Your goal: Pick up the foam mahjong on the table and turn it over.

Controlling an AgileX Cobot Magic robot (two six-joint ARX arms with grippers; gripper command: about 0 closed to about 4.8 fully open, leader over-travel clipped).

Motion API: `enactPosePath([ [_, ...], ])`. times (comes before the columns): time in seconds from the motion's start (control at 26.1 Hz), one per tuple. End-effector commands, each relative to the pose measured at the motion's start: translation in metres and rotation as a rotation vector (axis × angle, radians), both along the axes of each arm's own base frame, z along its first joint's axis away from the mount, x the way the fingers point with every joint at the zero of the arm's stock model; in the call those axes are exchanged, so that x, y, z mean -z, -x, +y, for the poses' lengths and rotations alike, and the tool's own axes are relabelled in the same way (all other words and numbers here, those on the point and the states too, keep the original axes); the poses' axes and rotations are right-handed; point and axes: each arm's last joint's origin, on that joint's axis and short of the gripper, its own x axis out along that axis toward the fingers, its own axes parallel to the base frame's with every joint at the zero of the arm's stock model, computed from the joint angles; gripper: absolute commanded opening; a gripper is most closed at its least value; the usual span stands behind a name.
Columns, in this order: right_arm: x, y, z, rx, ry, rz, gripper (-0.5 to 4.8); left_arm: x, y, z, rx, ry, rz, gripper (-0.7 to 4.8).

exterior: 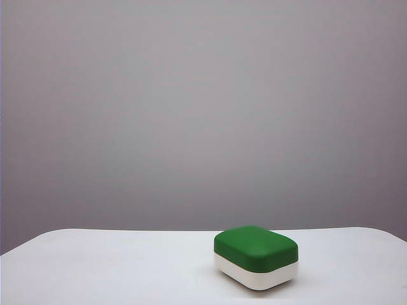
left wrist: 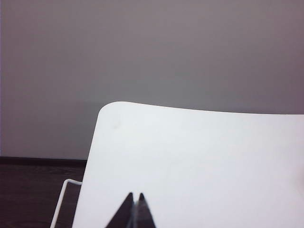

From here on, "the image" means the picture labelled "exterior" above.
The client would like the green and white foam mahjong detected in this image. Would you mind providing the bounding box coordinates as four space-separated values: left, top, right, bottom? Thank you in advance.
213 225 300 292

